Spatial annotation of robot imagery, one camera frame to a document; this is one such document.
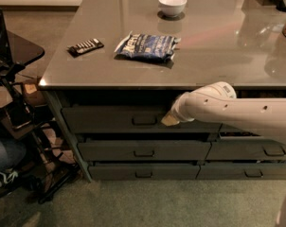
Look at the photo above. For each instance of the black side table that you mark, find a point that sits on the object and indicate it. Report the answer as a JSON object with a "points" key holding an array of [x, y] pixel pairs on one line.
{"points": [[47, 165]]}

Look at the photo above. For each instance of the brown cardboard box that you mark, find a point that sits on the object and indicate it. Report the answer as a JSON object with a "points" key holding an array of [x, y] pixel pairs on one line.
{"points": [[31, 92]]}

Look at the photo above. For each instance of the white ceramic bowl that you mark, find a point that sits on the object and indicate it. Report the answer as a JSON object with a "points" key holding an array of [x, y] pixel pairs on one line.
{"points": [[172, 8]]}

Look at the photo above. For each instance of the grey drawer cabinet frame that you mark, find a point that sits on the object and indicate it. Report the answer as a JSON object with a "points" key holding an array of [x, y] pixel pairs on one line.
{"points": [[69, 98]]}

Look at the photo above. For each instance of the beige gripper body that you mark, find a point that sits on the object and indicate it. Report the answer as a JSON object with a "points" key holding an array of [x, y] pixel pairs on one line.
{"points": [[180, 108]]}

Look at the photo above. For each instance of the person leg in jeans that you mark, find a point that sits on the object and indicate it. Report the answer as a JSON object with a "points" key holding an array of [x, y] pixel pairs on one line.
{"points": [[11, 153]]}

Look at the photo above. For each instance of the dark striped snack bar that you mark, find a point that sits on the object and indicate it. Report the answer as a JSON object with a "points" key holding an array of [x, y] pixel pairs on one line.
{"points": [[85, 47]]}

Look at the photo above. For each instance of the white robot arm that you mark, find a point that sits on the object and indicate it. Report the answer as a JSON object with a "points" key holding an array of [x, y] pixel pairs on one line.
{"points": [[218, 103]]}

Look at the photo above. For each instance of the blue chip bag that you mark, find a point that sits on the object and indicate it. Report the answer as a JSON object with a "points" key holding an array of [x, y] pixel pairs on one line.
{"points": [[145, 47]]}

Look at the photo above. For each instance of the black and white sneaker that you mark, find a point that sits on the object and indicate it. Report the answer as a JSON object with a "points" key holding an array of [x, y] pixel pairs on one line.
{"points": [[7, 177]]}

